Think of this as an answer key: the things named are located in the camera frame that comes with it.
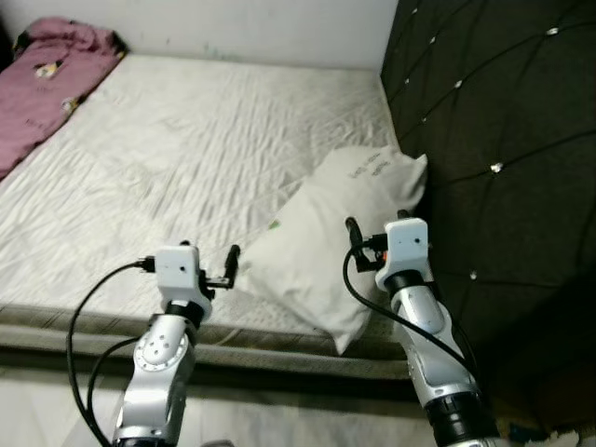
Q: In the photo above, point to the white pillow with tree print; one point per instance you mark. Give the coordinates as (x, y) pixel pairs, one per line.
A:
(326, 233)

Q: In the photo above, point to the pink cartoon print blanket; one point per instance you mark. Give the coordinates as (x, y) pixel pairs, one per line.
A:
(47, 93)

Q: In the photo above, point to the grey bed base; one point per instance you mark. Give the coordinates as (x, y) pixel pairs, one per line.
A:
(233, 355)

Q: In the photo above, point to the beige quilted mattress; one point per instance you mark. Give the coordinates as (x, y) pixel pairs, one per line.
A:
(186, 158)

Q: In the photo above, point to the dark tufted headboard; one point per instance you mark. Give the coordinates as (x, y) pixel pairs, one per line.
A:
(503, 140)

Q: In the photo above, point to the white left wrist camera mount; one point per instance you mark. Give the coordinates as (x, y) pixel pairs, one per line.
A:
(177, 268)

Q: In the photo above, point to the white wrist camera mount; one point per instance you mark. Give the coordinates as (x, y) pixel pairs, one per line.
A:
(407, 244)
(177, 268)

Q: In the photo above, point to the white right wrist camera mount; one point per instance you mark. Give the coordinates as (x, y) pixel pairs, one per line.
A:
(407, 244)

